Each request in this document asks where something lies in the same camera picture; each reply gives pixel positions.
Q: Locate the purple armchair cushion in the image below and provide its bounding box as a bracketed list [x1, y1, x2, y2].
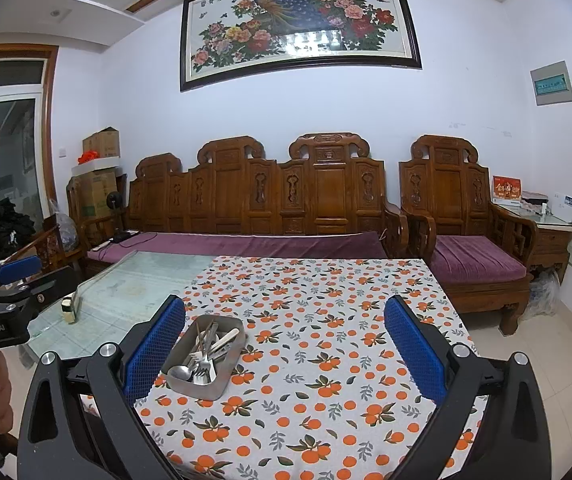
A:
[432, 235, 528, 283]

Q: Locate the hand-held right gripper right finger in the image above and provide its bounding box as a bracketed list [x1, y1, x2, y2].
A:
[372, 295, 554, 480]

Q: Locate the wooden side chair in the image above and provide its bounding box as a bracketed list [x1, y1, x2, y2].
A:
[0, 225, 87, 286]

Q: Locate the glass sliding door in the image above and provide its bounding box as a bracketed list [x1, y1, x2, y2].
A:
[0, 60, 49, 261]

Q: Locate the black standing fan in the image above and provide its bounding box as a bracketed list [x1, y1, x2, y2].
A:
[105, 191, 128, 233]

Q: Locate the large brown cardboard box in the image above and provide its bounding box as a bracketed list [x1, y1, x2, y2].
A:
[70, 170, 119, 221]

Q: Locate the pile of black clothes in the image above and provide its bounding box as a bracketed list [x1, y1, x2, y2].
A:
[0, 197, 37, 263]

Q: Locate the carved wooden armchair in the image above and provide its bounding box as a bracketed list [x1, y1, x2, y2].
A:
[398, 134, 539, 337]

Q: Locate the wooden side table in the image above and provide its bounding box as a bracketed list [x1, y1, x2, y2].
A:
[516, 205, 572, 286]

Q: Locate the clear plastic bag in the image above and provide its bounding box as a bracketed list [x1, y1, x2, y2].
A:
[523, 270, 562, 321]

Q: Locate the wooden door frame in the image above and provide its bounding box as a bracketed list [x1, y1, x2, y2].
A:
[0, 44, 60, 211]

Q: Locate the white router device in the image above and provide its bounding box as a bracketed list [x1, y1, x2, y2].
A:
[551, 192, 572, 223]

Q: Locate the metal spoon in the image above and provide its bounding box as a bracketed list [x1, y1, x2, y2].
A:
[167, 322, 212, 382]

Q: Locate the small brown cardboard box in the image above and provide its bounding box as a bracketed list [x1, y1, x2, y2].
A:
[82, 127, 120, 158]

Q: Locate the framed peacock flower painting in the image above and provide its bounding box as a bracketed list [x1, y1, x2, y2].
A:
[180, 0, 423, 93]

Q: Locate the flat white box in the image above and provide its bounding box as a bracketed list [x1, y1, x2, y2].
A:
[72, 156, 119, 177]

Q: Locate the white plastic spoon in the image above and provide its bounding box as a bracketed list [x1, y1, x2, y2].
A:
[210, 328, 241, 356]

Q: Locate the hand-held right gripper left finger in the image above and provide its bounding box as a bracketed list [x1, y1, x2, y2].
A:
[16, 294, 188, 480]

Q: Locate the carved wooden sofa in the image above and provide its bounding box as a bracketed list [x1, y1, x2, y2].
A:
[66, 132, 409, 281]

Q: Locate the grey wall electrical panel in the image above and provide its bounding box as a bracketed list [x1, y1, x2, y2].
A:
[530, 61, 572, 106]

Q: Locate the rectangular metal tray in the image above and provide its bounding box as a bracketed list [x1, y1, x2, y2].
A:
[161, 314, 246, 402]

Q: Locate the red desk calendar card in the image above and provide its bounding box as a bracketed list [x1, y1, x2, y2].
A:
[491, 175, 523, 206]

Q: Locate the grey plastic bag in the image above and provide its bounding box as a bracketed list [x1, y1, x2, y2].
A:
[46, 200, 79, 253]

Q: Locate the orange fruit print tablecloth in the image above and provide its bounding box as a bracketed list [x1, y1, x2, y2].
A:
[138, 256, 482, 480]

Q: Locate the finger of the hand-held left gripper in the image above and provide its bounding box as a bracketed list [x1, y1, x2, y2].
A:
[0, 255, 43, 293]
[0, 280, 59, 313]

